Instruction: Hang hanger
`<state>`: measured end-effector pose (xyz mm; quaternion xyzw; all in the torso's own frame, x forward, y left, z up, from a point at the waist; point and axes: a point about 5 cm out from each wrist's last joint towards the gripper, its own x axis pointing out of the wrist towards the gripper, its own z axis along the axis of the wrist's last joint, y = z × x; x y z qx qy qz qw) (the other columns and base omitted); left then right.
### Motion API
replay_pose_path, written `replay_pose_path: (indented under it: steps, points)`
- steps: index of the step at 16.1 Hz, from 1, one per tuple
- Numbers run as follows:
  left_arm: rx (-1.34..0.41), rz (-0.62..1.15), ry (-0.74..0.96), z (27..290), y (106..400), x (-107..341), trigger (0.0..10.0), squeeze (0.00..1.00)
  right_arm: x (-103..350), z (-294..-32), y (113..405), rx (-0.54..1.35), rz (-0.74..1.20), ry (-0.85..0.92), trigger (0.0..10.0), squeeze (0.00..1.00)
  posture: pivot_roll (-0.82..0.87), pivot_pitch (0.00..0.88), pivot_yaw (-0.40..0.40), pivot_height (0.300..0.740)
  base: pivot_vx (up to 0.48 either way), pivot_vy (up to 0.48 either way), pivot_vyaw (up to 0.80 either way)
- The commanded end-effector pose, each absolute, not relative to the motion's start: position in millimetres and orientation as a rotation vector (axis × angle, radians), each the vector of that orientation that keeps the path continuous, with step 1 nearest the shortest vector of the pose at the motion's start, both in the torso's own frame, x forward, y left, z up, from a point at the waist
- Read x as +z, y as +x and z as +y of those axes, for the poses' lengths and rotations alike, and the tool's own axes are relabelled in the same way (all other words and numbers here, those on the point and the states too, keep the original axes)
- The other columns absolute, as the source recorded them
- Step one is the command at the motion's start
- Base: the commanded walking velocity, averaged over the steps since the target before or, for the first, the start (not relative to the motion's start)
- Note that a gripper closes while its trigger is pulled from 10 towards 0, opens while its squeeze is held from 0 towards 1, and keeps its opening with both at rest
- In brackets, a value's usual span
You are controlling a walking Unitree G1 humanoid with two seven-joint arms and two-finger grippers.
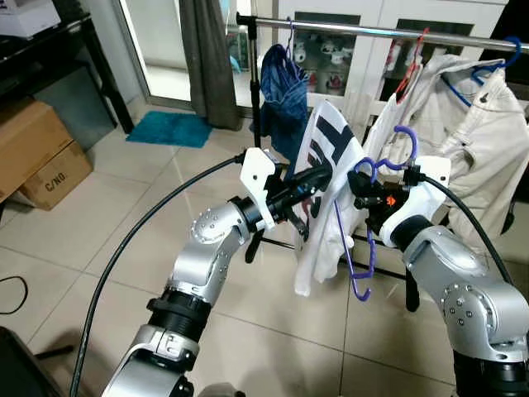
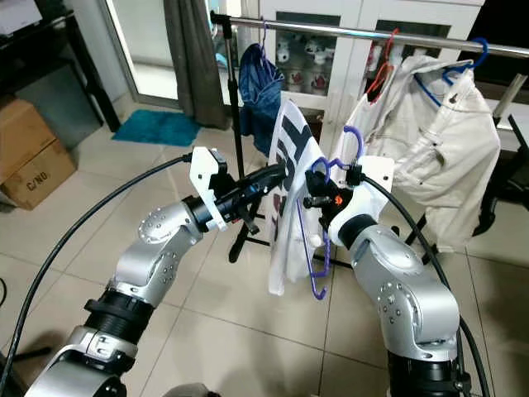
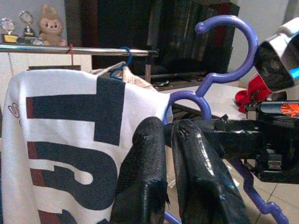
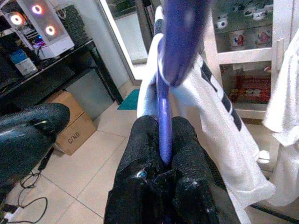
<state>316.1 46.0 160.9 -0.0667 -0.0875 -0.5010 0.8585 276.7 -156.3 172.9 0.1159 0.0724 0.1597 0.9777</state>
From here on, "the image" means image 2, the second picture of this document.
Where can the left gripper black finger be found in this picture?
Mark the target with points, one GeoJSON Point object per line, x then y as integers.
{"type": "Point", "coordinates": [264, 171]}
{"type": "Point", "coordinates": [267, 185]}

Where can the purple plastic clothes hanger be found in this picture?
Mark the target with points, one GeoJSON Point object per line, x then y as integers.
{"type": "Point", "coordinates": [359, 145]}
{"type": "Point", "coordinates": [264, 33]}

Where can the white t-shirt dark print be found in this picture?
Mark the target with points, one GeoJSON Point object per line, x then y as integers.
{"type": "Point", "coordinates": [289, 248]}

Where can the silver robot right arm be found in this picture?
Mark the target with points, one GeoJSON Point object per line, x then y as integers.
{"type": "Point", "coordinates": [405, 281]}

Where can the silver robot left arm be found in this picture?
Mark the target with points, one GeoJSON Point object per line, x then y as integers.
{"type": "Point", "coordinates": [157, 248]}

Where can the red clothes hanger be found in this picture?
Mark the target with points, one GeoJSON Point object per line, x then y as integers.
{"type": "Point", "coordinates": [387, 56]}

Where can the blue clothes hanger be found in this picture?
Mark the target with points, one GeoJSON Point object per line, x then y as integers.
{"type": "Point", "coordinates": [459, 73]}

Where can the blue denim garment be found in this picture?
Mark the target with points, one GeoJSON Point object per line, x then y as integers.
{"type": "Point", "coordinates": [256, 99]}

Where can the plain white shirt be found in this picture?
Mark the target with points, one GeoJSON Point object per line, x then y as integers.
{"type": "Point", "coordinates": [368, 116]}

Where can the teal floor mat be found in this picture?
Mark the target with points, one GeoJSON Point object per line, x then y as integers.
{"type": "Point", "coordinates": [157, 128]}

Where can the cream jacket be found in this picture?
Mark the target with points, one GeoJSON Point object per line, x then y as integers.
{"type": "Point", "coordinates": [446, 141]}

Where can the grey curtain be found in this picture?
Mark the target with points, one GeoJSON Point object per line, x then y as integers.
{"type": "Point", "coordinates": [190, 58]}

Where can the large plain cardboard box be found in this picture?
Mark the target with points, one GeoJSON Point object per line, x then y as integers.
{"type": "Point", "coordinates": [25, 136]}

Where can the black desk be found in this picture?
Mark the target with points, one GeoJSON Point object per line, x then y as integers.
{"type": "Point", "coordinates": [99, 83]}

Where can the glass balcony door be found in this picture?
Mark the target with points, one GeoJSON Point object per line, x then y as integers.
{"type": "Point", "coordinates": [140, 41]}

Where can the white glass-door cabinet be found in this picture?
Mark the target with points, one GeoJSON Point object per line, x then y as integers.
{"type": "Point", "coordinates": [339, 7]}

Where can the small cardboard box printed C/NO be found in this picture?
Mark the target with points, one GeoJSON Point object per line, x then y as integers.
{"type": "Point", "coordinates": [41, 178]}

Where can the robot leg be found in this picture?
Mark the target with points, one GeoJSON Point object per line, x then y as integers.
{"type": "Point", "coordinates": [190, 391]}

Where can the white box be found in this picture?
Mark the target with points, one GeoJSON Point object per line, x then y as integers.
{"type": "Point", "coordinates": [16, 15]}

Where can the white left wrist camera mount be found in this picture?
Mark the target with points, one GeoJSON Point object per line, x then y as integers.
{"type": "Point", "coordinates": [205, 178]}

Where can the black clothes rack silver rail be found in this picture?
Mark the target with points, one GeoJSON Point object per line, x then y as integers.
{"type": "Point", "coordinates": [347, 33]}

